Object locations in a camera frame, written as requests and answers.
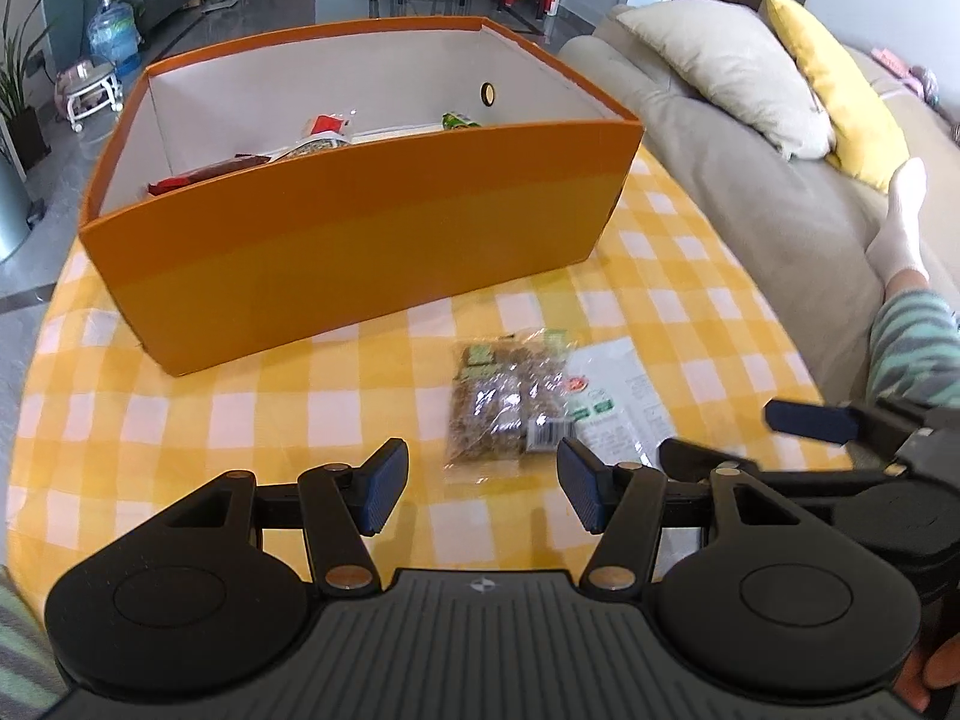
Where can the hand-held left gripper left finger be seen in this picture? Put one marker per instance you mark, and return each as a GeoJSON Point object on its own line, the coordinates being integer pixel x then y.
{"type": "Point", "coordinates": [382, 484]}

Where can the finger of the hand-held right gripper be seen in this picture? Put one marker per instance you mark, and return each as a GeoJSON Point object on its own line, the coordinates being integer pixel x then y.
{"type": "Point", "coordinates": [814, 421]}
{"type": "Point", "coordinates": [690, 457]}

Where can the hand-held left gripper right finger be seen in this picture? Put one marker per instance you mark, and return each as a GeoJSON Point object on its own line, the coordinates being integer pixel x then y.
{"type": "Point", "coordinates": [581, 484]}

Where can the clear nut mix packet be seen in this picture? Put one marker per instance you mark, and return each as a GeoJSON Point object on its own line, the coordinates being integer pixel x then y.
{"type": "Point", "coordinates": [495, 405]}

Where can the orange cardboard box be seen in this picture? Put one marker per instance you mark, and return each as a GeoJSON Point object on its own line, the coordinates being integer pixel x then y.
{"type": "Point", "coordinates": [337, 262]}

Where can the clear pack of round candies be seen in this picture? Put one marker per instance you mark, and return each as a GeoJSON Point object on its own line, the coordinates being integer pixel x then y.
{"type": "Point", "coordinates": [315, 146]}

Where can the brown chocolate bar packet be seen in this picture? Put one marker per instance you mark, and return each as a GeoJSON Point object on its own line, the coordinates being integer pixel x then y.
{"type": "Point", "coordinates": [217, 171]}

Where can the red white snack packet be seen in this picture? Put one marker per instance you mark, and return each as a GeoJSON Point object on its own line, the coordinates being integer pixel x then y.
{"type": "Point", "coordinates": [328, 125]}

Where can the green sausage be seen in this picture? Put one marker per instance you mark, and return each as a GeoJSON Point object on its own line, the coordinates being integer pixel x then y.
{"type": "Point", "coordinates": [459, 121]}

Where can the person's right hand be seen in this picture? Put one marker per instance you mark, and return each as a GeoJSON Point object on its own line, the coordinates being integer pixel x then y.
{"type": "Point", "coordinates": [934, 679]}

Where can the flat white packet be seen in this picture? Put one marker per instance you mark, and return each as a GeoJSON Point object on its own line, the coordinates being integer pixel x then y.
{"type": "Point", "coordinates": [622, 405]}

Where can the person's right leg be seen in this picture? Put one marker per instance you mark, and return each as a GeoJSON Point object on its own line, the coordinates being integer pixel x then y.
{"type": "Point", "coordinates": [915, 352]}

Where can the yellow checked tablecloth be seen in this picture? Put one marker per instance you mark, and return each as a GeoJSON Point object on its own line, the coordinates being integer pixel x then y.
{"type": "Point", "coordinates": [225, 420]}

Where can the beige sofa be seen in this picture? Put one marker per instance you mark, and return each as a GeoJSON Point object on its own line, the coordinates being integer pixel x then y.
{"type": "Point", "coordinates": [750, 202]}

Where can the yellow pillow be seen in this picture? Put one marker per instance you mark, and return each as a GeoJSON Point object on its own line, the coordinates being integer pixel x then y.
{"type": "Point", "coordinates": [847, 90]}

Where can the beige pillow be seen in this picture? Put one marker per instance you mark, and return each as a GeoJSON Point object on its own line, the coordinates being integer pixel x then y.
{"type": "Point", "coordinates": [727, 75]}

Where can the pink cloth item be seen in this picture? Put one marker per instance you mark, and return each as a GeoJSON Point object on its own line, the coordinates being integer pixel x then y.
{"type": "Point", "coordinates": [907, 75]}

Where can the grey round bin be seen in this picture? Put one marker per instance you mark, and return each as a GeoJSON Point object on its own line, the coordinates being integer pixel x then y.
{"type": "Point", "coordinates": [11, 210]}

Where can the white wheeled stool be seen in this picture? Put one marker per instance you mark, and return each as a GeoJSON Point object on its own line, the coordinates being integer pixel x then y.
{"type": "Point", "coordinates": [90, 90]}

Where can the blue water bottle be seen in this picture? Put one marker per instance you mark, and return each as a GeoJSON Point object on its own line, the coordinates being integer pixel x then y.
{"type": "Point", "coordinates": [114, 34]}

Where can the potted plant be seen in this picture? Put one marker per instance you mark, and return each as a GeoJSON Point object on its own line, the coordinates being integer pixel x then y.
{"type": "Point", "coordinates": [19, 105]}

